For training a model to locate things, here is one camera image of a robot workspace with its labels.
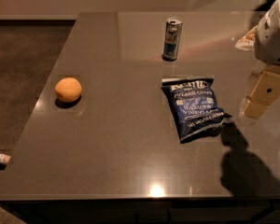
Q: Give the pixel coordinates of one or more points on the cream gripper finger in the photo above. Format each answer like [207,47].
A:
[247,42]
[263,89]

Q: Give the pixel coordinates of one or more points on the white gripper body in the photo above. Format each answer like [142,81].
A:
[272,41]

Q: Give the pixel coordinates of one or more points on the silver blue redbull can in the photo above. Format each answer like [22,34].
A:
[173,31]

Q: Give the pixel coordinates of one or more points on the blue potato chips bag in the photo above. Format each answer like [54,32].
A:
[194,107]

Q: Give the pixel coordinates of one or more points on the orange fruit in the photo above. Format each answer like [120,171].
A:
[68,89]

